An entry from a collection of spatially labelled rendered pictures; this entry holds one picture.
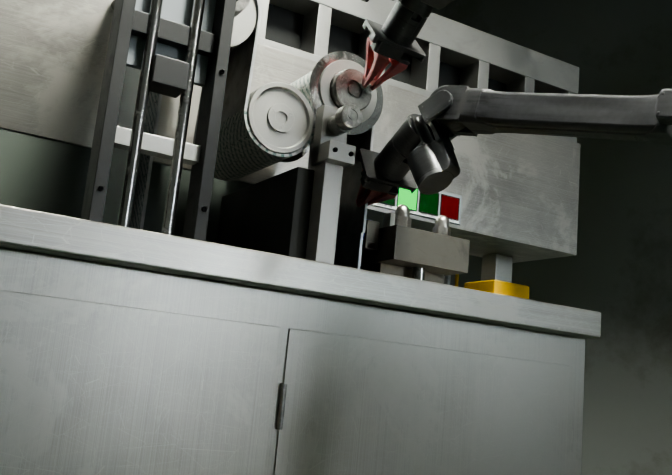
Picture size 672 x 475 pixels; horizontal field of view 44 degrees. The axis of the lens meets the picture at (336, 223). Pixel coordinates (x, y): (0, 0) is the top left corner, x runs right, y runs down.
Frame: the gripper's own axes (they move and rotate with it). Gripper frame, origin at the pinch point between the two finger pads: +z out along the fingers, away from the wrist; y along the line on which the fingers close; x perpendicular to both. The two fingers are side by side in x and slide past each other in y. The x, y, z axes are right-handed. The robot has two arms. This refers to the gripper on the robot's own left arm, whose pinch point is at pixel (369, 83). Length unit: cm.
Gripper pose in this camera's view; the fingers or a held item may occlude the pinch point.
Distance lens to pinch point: 142.4
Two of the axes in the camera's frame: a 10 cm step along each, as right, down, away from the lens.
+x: -2.4, -6.2, 7.5
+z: -4.6, 7.5, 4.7
